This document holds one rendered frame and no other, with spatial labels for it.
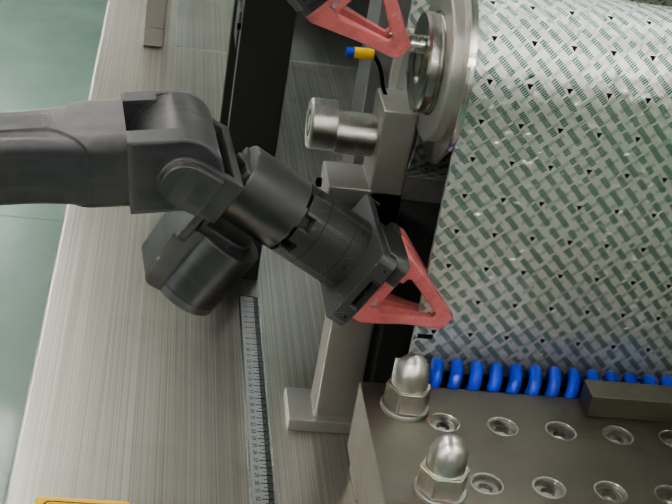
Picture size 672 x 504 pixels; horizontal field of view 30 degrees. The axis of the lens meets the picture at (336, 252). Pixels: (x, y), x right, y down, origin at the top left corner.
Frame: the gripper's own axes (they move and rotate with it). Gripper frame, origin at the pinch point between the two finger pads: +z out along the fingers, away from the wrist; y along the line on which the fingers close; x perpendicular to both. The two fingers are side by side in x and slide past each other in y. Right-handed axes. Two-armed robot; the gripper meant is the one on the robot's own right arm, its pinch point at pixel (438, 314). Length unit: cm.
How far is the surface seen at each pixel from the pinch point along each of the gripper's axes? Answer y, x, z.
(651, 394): 5.4, 6.1, 15.2
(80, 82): -316, -116, 14
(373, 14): -41.3, 8.2, -6.7
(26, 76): -316, -125, -1
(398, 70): -22.9, 8.8, -7.3
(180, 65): -96, -24, -8
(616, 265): 0.2, 11.4, 8.2
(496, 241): 0.3, 7.5, -0.8
